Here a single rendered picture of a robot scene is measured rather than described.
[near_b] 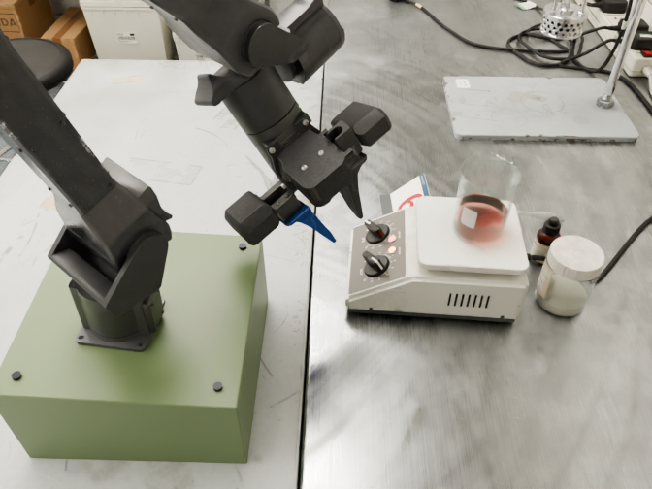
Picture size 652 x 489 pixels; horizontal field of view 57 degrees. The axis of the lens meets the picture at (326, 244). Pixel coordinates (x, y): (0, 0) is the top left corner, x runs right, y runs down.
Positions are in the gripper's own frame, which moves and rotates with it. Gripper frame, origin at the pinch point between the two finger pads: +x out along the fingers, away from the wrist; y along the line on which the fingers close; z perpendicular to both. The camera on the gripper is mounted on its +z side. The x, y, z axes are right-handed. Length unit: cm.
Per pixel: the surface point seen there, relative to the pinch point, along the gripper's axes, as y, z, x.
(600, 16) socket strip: 80, -40, 33
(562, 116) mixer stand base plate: 46, -19, 28
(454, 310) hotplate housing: 3.6, 6.0, 17.7
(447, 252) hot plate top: 6.7, 5.3, 11.1
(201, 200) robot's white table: -8.7, -28.6, 2.3
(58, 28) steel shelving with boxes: 2, -264, -6
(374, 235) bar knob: 3.7, -5.1, 10.4
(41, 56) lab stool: -12, -148, -13
